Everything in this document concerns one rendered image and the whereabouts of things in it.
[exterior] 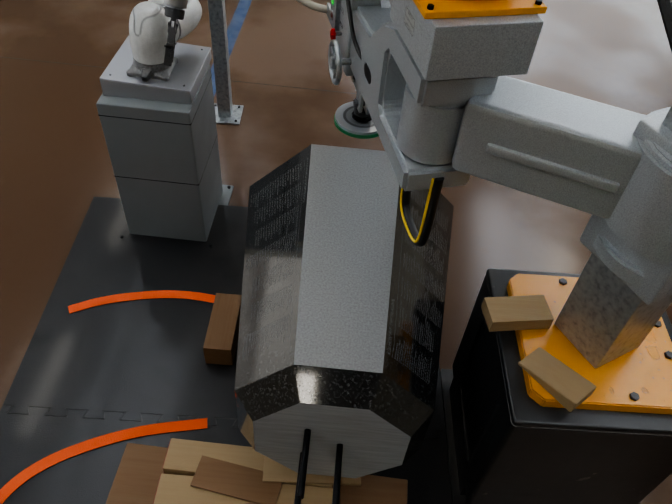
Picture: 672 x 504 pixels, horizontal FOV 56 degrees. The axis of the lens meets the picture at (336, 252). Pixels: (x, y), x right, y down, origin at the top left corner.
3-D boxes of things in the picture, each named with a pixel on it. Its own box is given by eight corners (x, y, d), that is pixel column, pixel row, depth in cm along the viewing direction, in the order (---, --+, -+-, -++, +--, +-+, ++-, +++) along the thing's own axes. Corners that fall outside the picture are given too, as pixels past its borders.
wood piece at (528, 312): (539, 303, 206) (544, 294, 202) (549, 328, 199) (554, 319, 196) (480, 306, 203) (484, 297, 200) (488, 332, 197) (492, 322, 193)
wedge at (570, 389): (591, 395, 184) (597, 386, 180) (569, 413, 179) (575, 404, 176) (538, 348, 194) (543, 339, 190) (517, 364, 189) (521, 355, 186)
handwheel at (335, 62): (362, 92, 215) (366, 52, 203) (334, 94, 213) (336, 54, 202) (352, 68, 224) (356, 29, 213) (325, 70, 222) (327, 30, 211)
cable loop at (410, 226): (426, 257, 195) (445, 180, 172) (415, 259, 194) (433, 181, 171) (405, 207, 210) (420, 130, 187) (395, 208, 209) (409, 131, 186)
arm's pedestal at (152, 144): (116, 241, 318) (78, 108, 259) (145, 177, 352) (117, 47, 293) (214, 252, 317) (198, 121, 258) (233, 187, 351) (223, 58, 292)
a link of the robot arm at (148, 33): (123, 57, 263) (116, 7, 247) (150, 40, 275) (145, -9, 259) (156, 69, 259) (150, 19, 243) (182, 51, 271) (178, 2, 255)
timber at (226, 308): (218, 308, 291) (216, 292, 282) (243, 310, 291) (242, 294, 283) (205, 363, 271) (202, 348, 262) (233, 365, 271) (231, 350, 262)
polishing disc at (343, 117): (332, 132, 240) (332, 129, 239) (337, 100, 255) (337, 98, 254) (387, 138, 240) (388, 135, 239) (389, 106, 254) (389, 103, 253)
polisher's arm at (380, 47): (461, 214, 186) (504, 66, 150) (387, 222, 181) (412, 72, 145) (394, 78, 234) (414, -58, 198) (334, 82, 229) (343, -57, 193)
